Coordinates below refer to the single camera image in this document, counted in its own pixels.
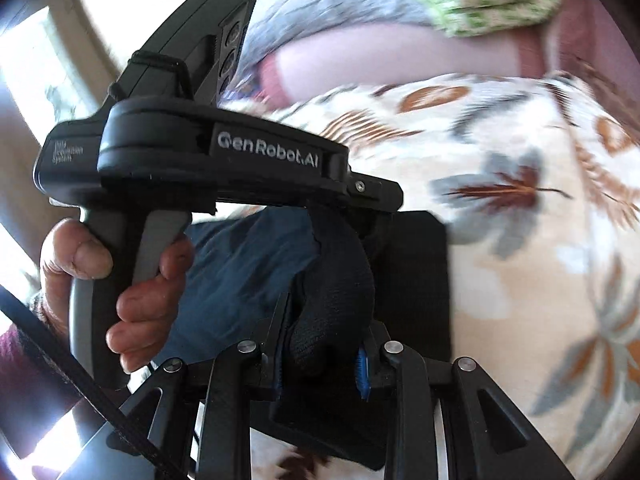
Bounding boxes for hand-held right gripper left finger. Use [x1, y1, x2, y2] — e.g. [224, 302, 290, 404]
[107, 291, 302, 480]

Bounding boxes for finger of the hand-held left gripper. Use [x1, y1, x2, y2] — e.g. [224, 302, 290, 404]
[307, 172, 404, 238]

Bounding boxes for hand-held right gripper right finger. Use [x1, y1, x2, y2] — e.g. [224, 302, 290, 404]
[356, 324, 577, 480]

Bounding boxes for black pants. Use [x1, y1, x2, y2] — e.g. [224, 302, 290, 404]
[270, 205, 452, 472]

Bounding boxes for person's left forearm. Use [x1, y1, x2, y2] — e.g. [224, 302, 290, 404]
[0, 292, 108, 461]

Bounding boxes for person's left hand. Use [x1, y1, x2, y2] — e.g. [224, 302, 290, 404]
[40, 217, 196, 374]

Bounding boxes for pink pillow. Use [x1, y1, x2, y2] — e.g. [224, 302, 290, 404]
[262, 7, 616, 108]

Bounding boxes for dark blue cloth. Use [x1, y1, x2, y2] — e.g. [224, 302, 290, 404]
[150, 206, 322, 368]

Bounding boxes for floral printed blanket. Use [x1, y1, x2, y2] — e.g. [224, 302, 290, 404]
[220, 71, 640, 480]

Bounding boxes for grey cloth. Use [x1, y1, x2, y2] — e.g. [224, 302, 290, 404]
[235, 0, 433, 91]

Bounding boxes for black strap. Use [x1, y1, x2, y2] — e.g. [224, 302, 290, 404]
[0, 284, 168, 472]

